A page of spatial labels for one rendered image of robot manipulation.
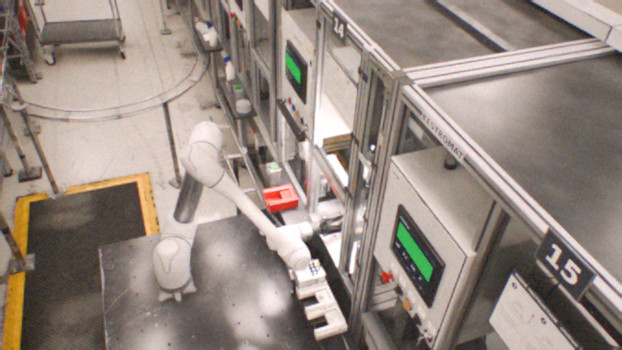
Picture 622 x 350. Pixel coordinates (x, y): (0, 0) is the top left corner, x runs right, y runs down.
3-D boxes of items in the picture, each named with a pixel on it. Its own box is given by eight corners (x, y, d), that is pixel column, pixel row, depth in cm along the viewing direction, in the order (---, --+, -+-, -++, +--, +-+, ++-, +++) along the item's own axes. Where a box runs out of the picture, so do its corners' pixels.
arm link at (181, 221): (155, 254, 251) (164, 222, 268) (188, 260, 255) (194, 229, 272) (186, 137, 205) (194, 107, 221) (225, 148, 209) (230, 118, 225)
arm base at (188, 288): (160, 309, 239) (158, 303, 235) (154, 274, 254) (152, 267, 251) (198, 298, 244) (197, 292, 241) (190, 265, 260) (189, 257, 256)
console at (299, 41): (276, 95, 259) (276, 8, 229) (327, 87, 267) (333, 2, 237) (304, 142, 229) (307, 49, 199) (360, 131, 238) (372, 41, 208)
